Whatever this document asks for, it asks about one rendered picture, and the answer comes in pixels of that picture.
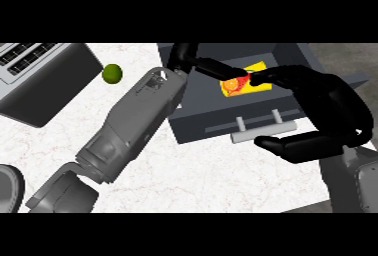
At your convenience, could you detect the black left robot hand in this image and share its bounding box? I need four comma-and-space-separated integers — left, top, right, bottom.
165, 42, 249, 82

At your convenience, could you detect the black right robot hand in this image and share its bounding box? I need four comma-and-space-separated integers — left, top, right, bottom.
248, 64, 375, 165

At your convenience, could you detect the yellow cup with orange print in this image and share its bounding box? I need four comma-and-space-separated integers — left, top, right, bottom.
218, 60, 274, 98

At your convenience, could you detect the dark grey open drawer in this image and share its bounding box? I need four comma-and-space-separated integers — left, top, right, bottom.
156, 42, 370, 145

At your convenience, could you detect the dark grey drawer front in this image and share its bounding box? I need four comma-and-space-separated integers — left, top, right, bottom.
168, 109, 307, 145

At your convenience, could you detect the green lime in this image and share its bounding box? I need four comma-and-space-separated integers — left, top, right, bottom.
100, 63, 124, 85

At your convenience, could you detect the grey toaster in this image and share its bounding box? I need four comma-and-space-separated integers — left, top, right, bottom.
0, 42, 106, 129

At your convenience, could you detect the grey round object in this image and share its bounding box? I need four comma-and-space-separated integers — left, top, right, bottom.
0, 163, 26, 214

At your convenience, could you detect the pale grey drawer handle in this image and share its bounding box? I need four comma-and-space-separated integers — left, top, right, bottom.
228, 108, 298, 145

